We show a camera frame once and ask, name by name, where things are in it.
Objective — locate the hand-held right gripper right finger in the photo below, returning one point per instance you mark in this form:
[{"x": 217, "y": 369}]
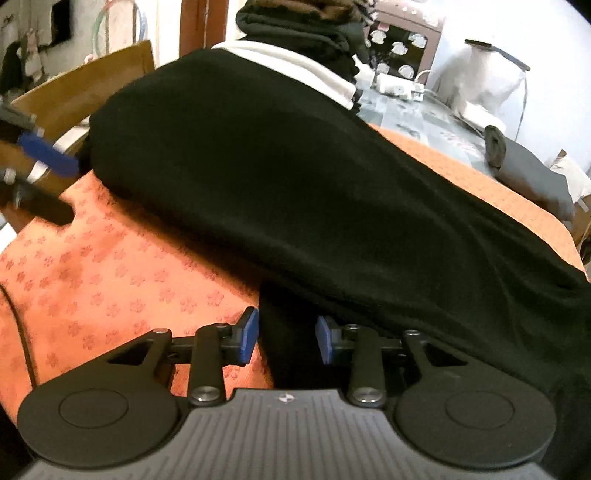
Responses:
[{"x": 325, "y": 339}]

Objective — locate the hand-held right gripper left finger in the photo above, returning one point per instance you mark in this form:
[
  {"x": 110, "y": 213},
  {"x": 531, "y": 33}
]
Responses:
[{"x": 250, "y": 335}]

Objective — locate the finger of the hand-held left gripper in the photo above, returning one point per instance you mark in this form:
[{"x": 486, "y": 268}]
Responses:
[
  {"x": 46, "y": 151},
  {"x": 39, "y": 199}
]

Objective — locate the black garment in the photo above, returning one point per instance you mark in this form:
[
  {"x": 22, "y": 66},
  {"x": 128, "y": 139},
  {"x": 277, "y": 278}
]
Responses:
[{"x": 277, "y": 184}]

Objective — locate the pile of dark clothes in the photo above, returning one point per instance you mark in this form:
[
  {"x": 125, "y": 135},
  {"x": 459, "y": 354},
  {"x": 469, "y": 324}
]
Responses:
[{"x": 295, "y": 23}]

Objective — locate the wooden chair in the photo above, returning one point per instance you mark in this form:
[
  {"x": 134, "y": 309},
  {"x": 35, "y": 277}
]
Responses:
[{"x": 78, "y": 87}]

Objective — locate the orange patterned table mat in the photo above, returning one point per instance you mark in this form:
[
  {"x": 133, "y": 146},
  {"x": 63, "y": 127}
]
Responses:
[{"x": 115, "y": 277}]

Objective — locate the leaf patterned tablecloth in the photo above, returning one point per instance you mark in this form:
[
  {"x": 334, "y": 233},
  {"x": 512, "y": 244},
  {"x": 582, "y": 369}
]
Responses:
[{"x": 415, "y": 120}]

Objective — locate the dark rolled cloth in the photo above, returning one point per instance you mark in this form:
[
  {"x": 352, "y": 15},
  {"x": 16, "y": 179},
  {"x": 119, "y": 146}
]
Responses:
[{"x": 495, "y": 146}]

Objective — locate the dark grey cushion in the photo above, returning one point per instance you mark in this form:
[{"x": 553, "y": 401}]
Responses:
[{"x": 531, "y": 175}]

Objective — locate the white power adapter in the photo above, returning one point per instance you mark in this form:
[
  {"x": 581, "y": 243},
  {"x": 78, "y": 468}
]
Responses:
[{"x": 399, "y": 86}]

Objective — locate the white folded garment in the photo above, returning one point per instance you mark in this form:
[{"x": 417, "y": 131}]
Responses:
[{"x": 295, "y": 64}]

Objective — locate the white draped cover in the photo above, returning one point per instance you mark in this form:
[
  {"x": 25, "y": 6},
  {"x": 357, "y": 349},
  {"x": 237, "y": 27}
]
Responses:
[{"x": 480, "y": 78}]

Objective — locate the brown cabinet with cups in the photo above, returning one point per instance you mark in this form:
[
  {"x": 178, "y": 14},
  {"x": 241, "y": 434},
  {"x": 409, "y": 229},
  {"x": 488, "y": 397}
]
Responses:
[{"x": 406, "y": 37}]

